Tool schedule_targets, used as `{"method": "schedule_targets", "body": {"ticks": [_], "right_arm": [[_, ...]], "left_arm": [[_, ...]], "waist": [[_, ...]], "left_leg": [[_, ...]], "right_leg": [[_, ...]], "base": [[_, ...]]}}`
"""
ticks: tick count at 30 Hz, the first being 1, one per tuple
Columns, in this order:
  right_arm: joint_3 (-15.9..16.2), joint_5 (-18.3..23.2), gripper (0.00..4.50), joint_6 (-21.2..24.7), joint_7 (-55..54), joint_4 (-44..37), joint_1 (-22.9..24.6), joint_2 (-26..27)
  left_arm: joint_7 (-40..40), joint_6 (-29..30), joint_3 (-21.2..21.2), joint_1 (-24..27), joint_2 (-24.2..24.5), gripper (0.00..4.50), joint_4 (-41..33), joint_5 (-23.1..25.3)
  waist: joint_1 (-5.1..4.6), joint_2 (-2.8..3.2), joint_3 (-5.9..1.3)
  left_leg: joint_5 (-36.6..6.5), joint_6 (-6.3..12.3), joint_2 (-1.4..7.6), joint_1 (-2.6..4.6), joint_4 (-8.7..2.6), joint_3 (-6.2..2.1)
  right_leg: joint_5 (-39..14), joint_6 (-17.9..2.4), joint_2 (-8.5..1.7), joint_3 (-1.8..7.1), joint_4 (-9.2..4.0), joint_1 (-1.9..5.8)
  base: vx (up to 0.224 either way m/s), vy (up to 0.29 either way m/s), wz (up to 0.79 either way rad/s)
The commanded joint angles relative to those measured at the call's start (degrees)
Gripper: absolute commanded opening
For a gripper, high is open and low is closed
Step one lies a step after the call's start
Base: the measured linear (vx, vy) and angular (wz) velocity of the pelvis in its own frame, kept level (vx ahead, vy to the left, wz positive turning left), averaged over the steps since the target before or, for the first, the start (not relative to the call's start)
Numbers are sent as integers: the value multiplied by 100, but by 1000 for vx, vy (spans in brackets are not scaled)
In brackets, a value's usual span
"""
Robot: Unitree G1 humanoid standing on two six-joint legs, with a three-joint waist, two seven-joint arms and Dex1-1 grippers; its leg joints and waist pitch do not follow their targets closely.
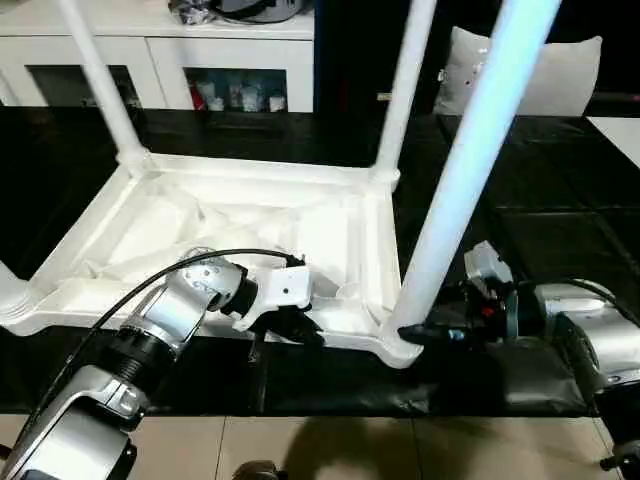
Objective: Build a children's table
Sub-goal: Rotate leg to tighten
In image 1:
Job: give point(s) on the white plastic table top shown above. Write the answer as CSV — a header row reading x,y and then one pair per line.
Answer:
x,y
175,220

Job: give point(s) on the white plastic table leg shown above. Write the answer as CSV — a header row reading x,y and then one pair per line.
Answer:
x,y
102,85
12,295
475,150
405,90

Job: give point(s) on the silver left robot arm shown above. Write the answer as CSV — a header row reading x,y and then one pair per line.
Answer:
x,y
185,300

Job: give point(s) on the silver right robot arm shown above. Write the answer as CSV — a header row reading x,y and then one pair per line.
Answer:
x,y
590,340

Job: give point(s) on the black work mat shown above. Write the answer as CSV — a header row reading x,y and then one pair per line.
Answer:
x,y
550,200

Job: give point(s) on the small white cup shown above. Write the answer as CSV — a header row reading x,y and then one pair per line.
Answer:
x,y
216,103
276,103

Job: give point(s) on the tall white jar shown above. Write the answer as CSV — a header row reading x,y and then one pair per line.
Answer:
x,y
248,98

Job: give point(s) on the white flat sheet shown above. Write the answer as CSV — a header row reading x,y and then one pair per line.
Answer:
x,y
617,135

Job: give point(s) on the small yellow label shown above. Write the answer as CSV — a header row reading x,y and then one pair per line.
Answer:
x,y
383,96

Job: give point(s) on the small red bottle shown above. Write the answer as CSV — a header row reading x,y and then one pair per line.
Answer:
x,y
197,96

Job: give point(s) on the grey printed cushion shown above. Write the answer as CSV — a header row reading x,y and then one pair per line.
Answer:
x,y
560,80

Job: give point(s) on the black tall furniture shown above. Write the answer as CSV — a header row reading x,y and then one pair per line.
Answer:
x,y
350,50

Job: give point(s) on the black work table leg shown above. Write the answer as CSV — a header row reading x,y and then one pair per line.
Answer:
x,y
4,448

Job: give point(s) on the white glass-door cabinet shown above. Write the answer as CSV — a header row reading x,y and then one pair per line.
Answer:
x,y
125,55

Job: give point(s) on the dark crumpled cloth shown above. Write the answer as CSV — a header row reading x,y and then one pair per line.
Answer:
x,y
192,12

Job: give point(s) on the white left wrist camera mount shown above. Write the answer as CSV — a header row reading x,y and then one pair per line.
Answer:
x,y
285,287

